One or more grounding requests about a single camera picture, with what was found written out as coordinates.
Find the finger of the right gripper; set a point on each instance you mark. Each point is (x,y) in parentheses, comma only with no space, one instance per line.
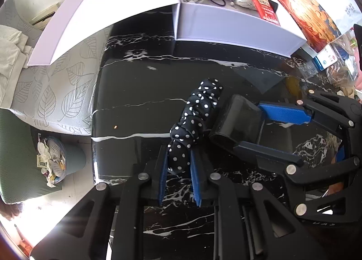
(286,113)
(248,151)

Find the black shiny case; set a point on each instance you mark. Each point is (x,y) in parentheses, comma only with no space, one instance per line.
(239,120)

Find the red snack packet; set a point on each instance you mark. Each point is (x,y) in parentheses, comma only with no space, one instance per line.
(265,11)

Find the green chair cushion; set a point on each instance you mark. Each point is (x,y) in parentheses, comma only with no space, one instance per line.
(21,179)

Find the white crumpled cloth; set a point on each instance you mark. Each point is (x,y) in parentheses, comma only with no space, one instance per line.
(15,54)

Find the clear plastic bag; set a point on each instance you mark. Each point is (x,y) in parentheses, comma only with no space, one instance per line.
(339,60)

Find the large white orange bag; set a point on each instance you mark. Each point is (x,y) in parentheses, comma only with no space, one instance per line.
(323,21)

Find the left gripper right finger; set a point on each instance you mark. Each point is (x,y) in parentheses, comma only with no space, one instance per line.
(195,179)

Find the blue white medicine box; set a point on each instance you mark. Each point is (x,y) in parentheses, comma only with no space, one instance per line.
(324,59)

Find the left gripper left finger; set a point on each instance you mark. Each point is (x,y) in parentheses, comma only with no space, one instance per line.
(163,177)

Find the white open gift box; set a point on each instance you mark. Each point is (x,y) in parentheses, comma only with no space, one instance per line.
(76,20)

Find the grey leaf pattern pillow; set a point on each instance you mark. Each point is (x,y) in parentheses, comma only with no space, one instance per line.
(58,97)

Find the blue waste bin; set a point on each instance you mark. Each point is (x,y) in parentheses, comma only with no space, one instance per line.
(57,160)

